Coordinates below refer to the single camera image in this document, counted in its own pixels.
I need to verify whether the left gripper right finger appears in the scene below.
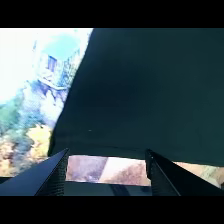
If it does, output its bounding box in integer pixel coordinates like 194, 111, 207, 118
144, 148, 224, 197

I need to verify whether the dark green garment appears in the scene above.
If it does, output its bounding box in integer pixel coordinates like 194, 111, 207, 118
48, 27, 224, 168

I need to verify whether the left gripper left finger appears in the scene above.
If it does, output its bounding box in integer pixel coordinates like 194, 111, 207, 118
0, 148, 70, 197

